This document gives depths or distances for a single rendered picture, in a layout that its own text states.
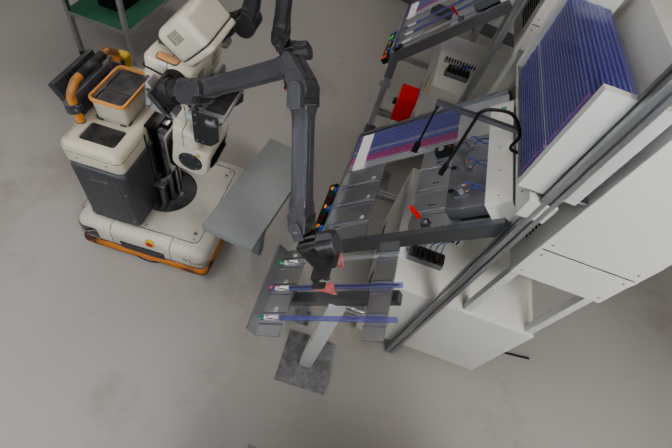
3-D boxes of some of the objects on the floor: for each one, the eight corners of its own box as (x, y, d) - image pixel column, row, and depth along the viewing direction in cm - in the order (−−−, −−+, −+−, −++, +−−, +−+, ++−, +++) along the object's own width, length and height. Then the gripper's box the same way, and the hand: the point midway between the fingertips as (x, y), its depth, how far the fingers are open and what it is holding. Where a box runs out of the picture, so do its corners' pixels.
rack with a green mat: (78, 54, 298) (14, -127, 211) (148, 0, 354) (120, -161, 267) (136, 75, 297) (96, -98, 211) (197, 17, 353) (184, -138, 267)
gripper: (310, 235, 126) (334, 262, 135) (297, 275, 117) (324, 301, 126) (328, 233, 122) (352, 261, 132) (316, 274, 114) (343, 300, 123)
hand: (337, 279), depth 128 cm, fingers open, 9 cm apart
